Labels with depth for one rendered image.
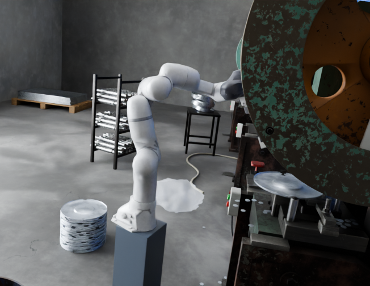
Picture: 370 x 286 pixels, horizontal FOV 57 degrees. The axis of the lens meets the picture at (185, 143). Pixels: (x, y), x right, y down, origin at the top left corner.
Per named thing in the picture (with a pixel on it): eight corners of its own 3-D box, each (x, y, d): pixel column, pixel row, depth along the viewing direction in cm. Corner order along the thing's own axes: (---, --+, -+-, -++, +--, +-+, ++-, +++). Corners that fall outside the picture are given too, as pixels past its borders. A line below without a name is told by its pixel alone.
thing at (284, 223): (282, 239, 129) (285, 224, 127) (271, 193, 172) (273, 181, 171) (365, 253, 126) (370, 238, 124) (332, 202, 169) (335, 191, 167)
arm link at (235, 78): (221, 104, 171) (231, 102, 162) (212, 79, 169) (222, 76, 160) (248, 92, 178) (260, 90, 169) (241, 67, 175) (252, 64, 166)
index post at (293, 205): (287, 221, 131) (291, 197, 128) (286, 217, 133) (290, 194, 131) (294, 222, 130) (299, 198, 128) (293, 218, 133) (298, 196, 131)
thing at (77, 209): (58, 221, 204) (58, 219, 204) (62, 200, 231) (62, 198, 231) (108, 220, 212) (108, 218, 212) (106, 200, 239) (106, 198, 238)
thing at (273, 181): (255, 192, 135) (255, 190, 134) (252, 169, 162) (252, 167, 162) (331, 204, 131) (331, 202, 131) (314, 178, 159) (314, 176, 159)
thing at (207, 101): (184, 154, 441) (191, 92, 420) (182, 144, 484) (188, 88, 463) (215, 156, 444) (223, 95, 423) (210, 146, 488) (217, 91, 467)
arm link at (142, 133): (125, 122, 149) (134, 115, 166) (135, 176, 155) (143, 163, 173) (150, 119, 148) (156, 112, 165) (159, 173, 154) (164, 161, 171)
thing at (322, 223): (320, 234, 123) (327, 207, 121) (311, 213, 139) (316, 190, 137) (337, 236, 123) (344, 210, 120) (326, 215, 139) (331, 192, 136)
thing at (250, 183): (242, 213, 145) (247, 183, 142) (242, 200, 159) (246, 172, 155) (302, 222, 143) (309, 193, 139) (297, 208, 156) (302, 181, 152)
